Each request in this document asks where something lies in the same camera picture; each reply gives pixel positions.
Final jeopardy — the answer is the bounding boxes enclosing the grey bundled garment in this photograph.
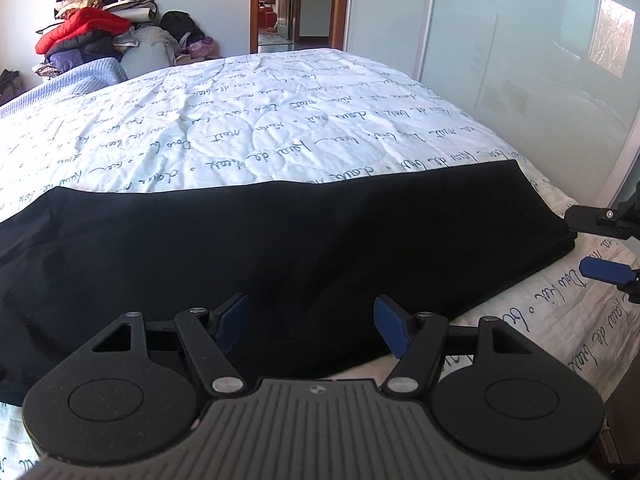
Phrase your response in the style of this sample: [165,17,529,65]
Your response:
[120,25,180,79]

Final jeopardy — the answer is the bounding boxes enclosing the pile of assorted clothes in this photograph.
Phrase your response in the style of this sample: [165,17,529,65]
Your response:
[32,0,219,80]

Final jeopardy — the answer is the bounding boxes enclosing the blue striped bed sheet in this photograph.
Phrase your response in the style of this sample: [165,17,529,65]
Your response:
[1,58,128,115]

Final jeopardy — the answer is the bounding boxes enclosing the white quilt with blue script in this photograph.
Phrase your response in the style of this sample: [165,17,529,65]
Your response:
[1,49,639,479]

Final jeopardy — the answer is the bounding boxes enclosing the frosted glass wardrobe door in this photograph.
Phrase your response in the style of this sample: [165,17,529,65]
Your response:
[346,0,639,207]

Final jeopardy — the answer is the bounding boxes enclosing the black pants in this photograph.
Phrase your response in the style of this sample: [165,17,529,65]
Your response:
[1,160,575,405]

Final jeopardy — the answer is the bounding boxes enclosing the dark bag on floor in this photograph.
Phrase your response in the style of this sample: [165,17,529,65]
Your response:
[0,70,24,105]

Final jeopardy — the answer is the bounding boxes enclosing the red jacket on pile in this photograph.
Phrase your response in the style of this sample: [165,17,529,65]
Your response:
[35,8,131,54]

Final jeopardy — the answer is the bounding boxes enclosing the brown wooden door frame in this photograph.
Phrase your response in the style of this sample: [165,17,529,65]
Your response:
[248,0,349,54]

